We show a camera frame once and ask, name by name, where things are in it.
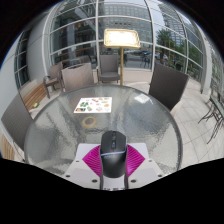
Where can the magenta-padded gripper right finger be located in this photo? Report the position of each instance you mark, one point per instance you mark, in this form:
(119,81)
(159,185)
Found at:
(143,171)

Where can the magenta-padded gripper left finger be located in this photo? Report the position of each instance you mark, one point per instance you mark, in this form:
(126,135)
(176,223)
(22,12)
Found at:
(83,171)

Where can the black computer mouse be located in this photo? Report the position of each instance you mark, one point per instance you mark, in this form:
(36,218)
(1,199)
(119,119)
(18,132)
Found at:
(113,153)

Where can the laminated picture menu card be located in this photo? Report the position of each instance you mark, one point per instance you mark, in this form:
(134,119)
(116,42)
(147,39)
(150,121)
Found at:
(93,105)

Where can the brown wicker chair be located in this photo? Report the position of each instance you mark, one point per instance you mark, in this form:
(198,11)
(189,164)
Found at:
(15,120)
(77,76)

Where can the dark wicker chair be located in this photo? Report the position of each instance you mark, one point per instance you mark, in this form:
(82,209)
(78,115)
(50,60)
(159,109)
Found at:
(168,85)

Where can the curved wooden slat bench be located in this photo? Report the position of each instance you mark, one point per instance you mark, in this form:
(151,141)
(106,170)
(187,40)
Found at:
(33,95)

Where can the brown wicker armchair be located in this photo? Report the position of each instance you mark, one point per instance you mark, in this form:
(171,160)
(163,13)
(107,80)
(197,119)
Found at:
(109,65)
(55,73)

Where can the gold-framed menu stand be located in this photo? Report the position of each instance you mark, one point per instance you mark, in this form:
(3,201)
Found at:
(121,38)

